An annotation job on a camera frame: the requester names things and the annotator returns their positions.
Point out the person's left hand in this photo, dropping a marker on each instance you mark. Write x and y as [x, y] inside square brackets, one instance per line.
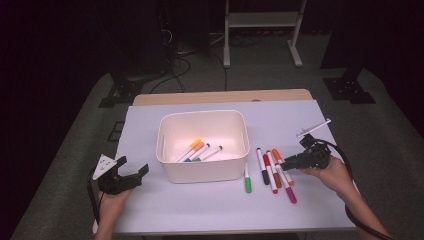
[111, 204]

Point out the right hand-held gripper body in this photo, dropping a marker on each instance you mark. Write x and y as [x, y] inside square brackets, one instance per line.
[316, 156]

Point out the black stand base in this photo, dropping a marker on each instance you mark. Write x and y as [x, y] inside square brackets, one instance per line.
[348, 90]
[121, 91]

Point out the magenta capped marker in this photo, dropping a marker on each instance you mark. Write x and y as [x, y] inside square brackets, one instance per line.
[291, 196]

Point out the orange capped marker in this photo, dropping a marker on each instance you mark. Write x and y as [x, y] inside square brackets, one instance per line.
[198, 146]
[276, 155]

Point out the white plastic storage box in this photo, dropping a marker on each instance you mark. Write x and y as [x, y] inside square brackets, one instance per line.
[200, 173]

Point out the white metal frame stand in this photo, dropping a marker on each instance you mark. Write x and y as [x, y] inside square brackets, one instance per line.
[261, 19]

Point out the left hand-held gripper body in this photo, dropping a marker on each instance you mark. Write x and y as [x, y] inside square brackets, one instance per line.
[115, 184]

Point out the red capped marker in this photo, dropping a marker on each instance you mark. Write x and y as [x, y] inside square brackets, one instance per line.
[266, 160]

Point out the black floor frame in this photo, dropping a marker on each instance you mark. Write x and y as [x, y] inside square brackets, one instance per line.
[115, 132]

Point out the person's right hand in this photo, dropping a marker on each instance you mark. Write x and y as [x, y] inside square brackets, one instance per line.
[333, 175]

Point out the yellow capped marker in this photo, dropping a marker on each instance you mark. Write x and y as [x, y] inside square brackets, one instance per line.
[195, 143]

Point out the dark blue capped marker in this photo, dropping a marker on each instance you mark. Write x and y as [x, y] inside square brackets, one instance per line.
[203, 148]

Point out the brown capped marker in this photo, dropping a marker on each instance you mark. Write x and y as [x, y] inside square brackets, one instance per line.
[277, 181]

